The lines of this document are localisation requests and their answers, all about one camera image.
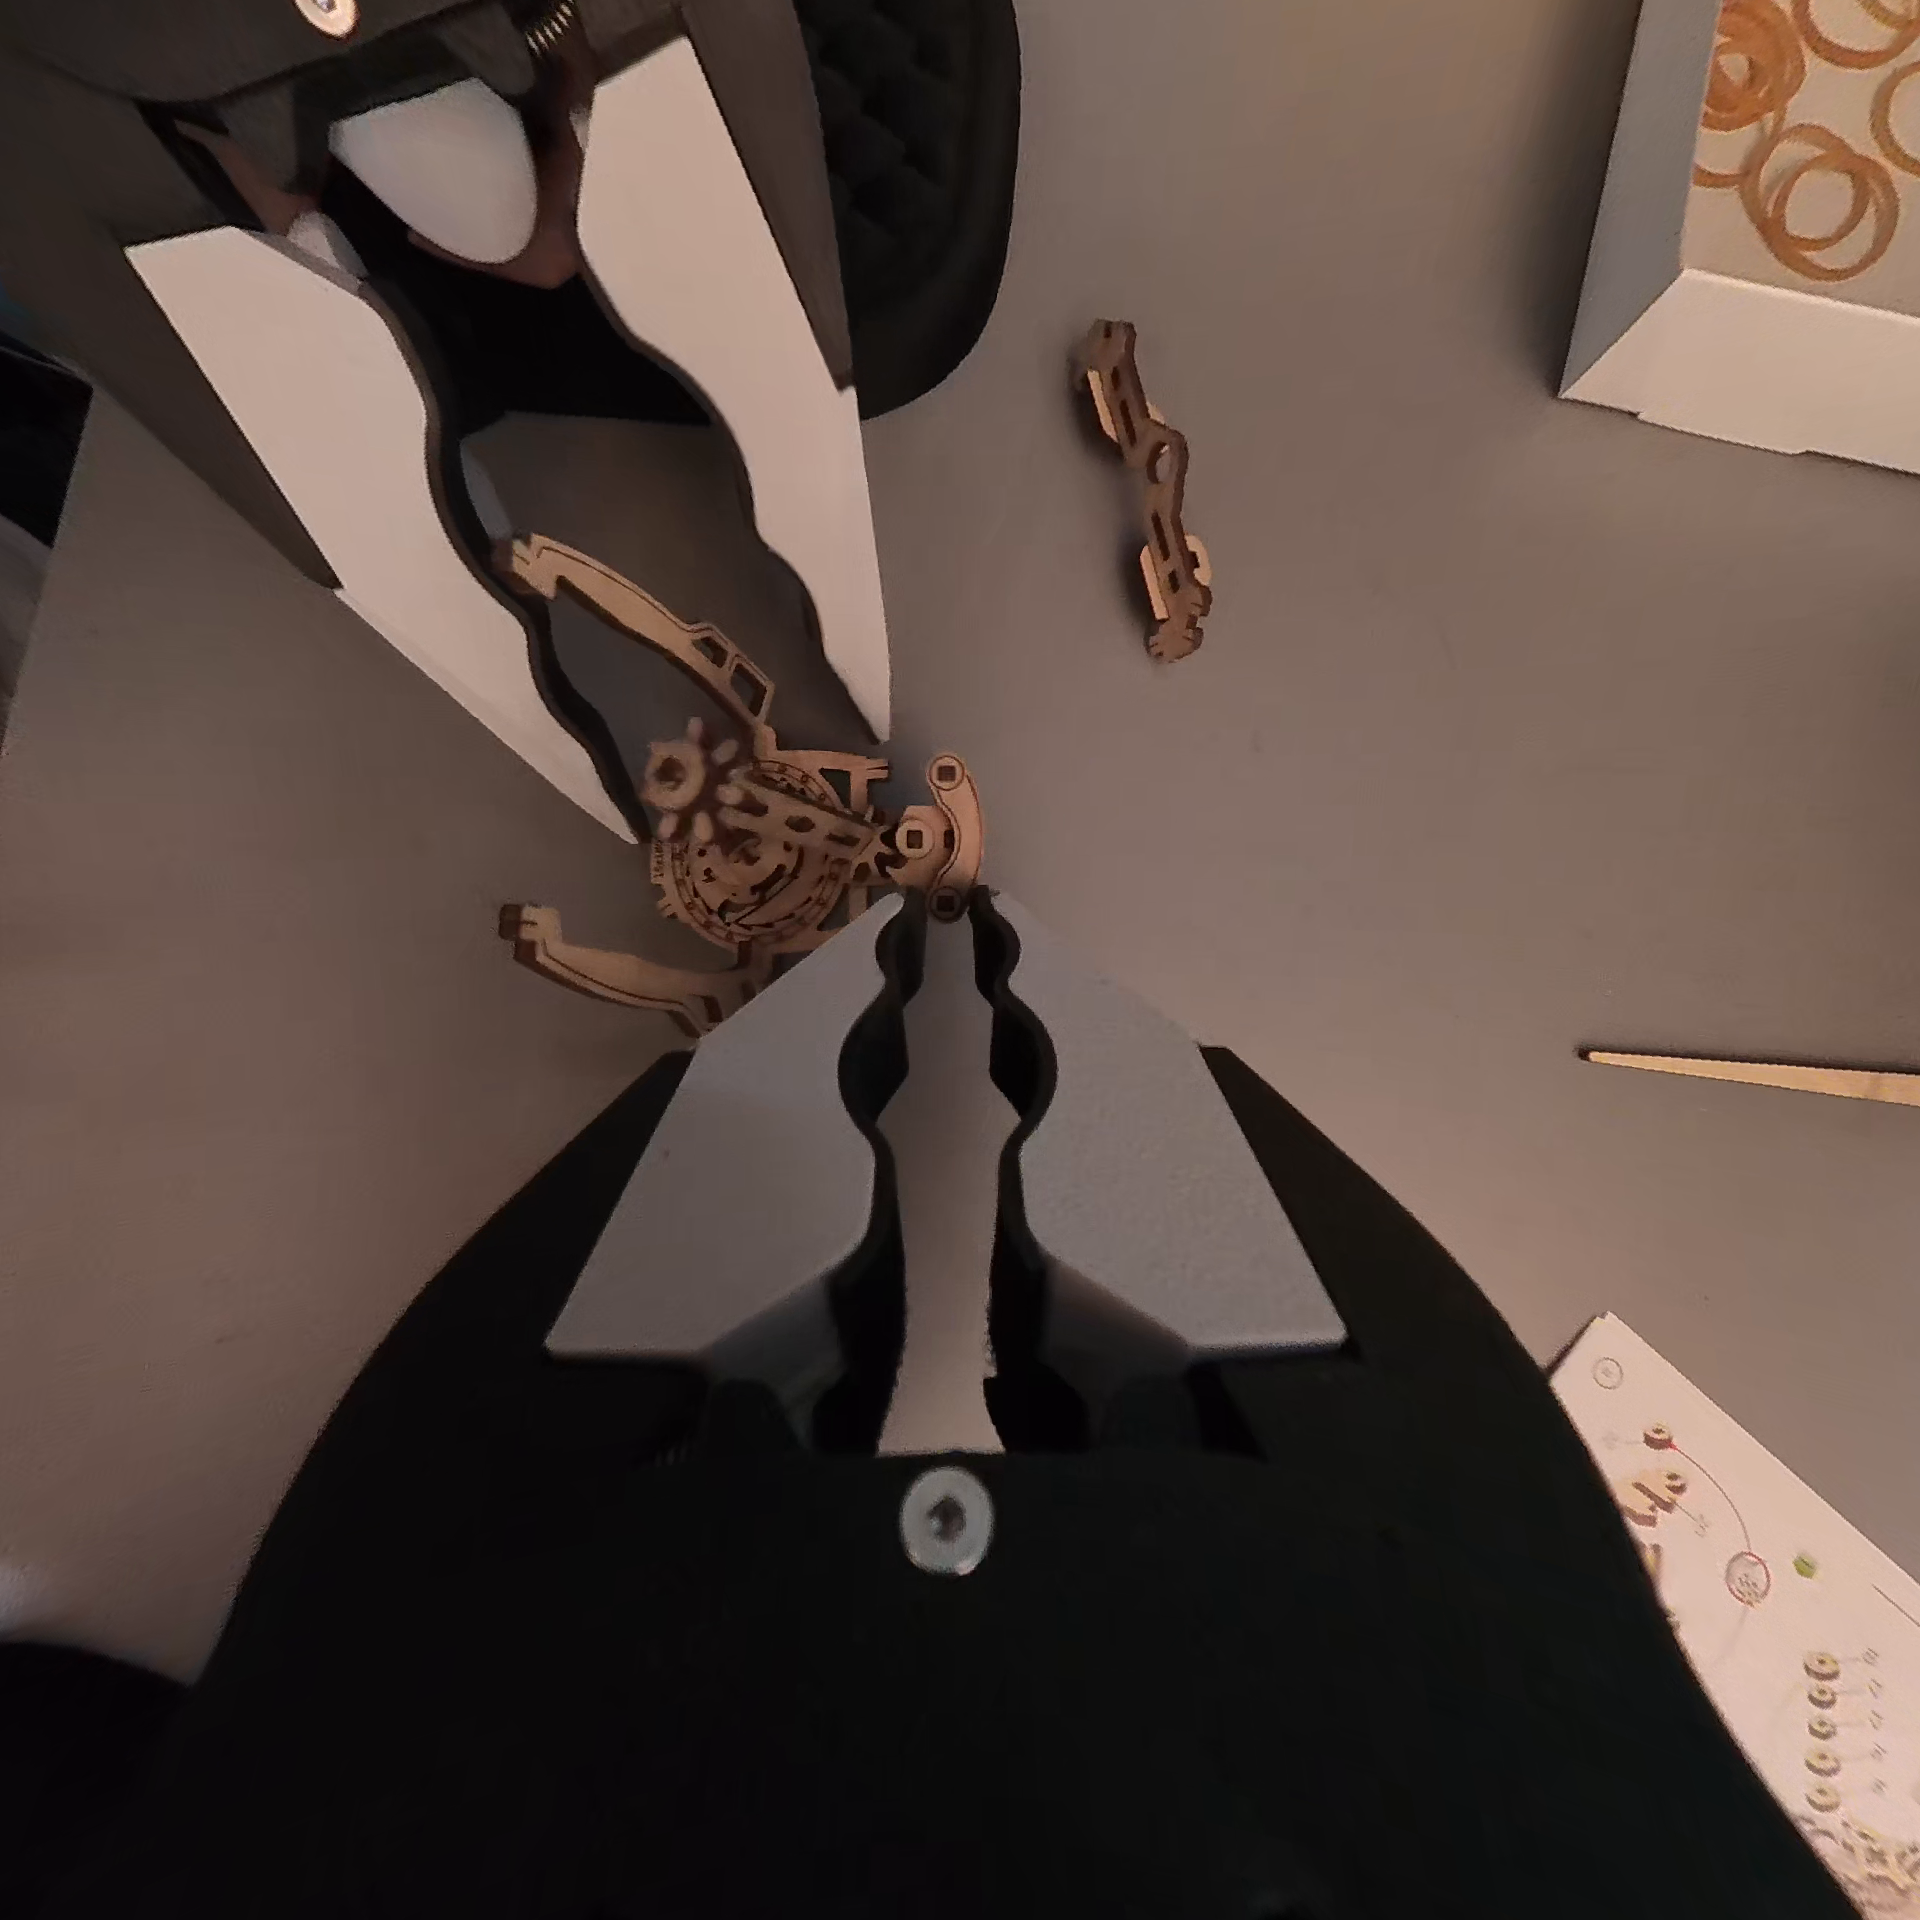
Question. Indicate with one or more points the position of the thin wooden stick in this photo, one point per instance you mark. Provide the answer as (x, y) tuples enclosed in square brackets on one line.
[(1755, 1074)]

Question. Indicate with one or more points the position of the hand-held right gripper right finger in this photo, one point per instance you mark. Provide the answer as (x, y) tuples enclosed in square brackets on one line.
[(1168, 1199)]

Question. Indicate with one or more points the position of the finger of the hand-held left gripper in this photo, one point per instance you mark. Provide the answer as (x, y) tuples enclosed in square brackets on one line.
[(720, 271), (330, 451)]

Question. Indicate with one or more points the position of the white cardboard box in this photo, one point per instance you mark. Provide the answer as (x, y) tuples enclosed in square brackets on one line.
[(1651, 344)]

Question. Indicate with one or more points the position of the wooden mechanical model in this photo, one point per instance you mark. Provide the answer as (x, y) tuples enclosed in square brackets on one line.
[(780, 856)]

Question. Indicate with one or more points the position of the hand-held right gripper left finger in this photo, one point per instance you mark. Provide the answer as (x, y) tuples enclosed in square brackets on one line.
[(720, 1199)]

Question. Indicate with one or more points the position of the instruction booklet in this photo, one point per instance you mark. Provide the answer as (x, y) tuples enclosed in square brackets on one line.
[(1771, 1575)]

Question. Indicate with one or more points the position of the small wooden model part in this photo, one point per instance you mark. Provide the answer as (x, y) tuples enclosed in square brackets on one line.
[(1153, 504)]

